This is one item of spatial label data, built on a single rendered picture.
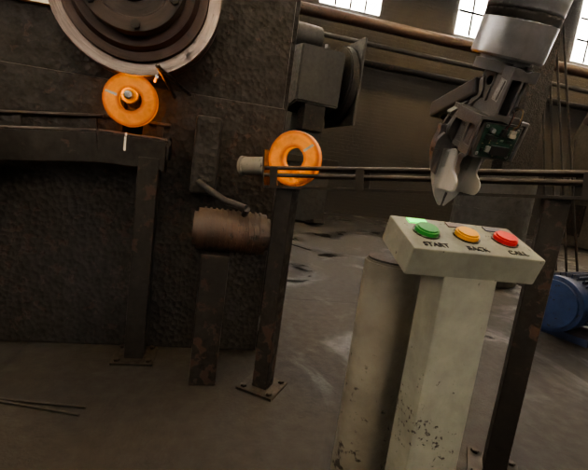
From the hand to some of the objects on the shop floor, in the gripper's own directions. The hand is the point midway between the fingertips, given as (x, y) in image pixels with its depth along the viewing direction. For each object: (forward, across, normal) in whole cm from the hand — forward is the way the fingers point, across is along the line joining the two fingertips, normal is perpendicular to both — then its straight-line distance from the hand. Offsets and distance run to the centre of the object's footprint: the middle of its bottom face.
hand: (441, 195), depth 64 cm
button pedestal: (+63, +7, -21) cm, 67 cm away
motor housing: (+84, -28, +36) cm, 95 cm away
